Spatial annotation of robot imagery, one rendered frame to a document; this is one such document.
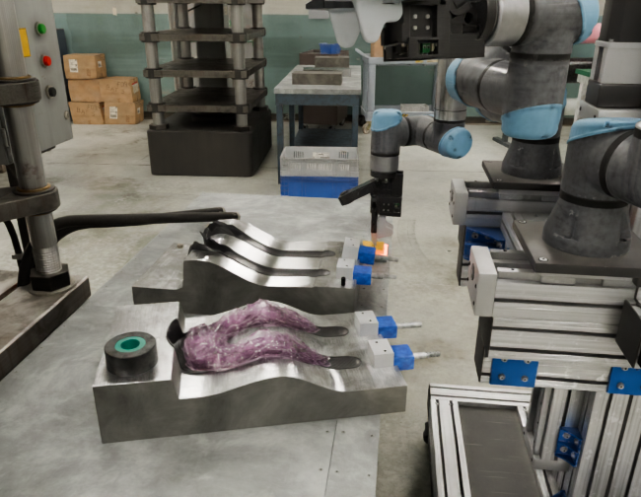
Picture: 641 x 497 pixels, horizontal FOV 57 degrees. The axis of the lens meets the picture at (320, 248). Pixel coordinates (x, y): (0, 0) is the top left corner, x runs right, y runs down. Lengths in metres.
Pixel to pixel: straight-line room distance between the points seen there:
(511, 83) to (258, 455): 0.65
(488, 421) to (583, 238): 1.04
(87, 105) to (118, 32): 1.00
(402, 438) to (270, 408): 1.29
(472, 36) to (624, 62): 0.63
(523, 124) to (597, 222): 0.34
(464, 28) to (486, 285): 0.52
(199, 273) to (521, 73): 0.79
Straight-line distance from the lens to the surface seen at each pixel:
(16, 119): 1.48
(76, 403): 1.15
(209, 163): 5.35
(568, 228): 1.14
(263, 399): 0.99
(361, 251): 1.39
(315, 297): 1.27
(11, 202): 1.48
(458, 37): 0.76
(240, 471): 0.95
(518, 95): 0.83
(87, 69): 8.01
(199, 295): 1.33
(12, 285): 1.68
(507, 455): 1.94
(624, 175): 1.04
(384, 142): 1.50
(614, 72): 1.36
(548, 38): 0.82
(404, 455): 2.18
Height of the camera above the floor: 1.45
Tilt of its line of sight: 23 degrees down
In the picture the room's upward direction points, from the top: straight up
